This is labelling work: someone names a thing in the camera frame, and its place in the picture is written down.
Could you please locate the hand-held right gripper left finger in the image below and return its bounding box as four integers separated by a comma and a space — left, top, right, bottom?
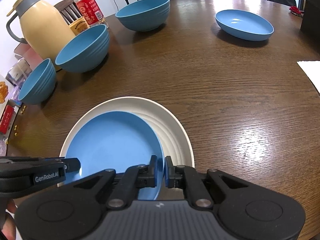
72, 155, 158, 209

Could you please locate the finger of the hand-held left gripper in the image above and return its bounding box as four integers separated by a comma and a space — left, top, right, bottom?
64, 157, 82, 173

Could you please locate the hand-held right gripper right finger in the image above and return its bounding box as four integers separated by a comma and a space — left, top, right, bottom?
164, 156, 250, 209

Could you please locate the cream plate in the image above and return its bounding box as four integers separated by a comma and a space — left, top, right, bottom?
57, 97, 195, 193

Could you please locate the blue plate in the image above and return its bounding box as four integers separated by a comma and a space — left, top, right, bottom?
64, 111, 165, 201
215, 9, 275, 41

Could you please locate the blue bowl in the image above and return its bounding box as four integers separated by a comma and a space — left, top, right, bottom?
115, 0, 171, 32
55, 24, 110, 73
18, 58, 57, 105

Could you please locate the person's left hand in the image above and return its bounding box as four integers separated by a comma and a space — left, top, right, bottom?
5, 201, 18, 240

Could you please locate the red box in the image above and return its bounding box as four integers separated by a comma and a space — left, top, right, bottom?
0, 105, 15, 134

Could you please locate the purple tissue pack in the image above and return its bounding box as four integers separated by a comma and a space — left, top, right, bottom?
9, 85, 23, 107

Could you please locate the green snack box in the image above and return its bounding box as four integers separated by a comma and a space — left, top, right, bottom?
0, 74, 15, 105

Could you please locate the clear glass cup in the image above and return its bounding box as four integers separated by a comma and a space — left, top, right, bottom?
6, 57, 33, 85

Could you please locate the pink box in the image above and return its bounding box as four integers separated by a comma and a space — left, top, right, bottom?
14, 44, 38, 63

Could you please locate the yellow bear mug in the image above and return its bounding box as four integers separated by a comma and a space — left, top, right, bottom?
68, 17, 91, 36

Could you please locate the yellow thermos jug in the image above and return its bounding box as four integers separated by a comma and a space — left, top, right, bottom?
5, 0, 75, 67

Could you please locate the red label water bottle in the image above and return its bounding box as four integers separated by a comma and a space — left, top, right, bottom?
72, 0, 109, 29

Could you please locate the white napkin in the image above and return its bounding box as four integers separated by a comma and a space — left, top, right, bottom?
297, 60, 320, 93

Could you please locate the red rose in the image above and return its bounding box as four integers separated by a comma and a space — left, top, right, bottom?
289, 6, 304, 17

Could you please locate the black paper bag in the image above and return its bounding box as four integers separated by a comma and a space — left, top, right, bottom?
300, 0, 320, 32

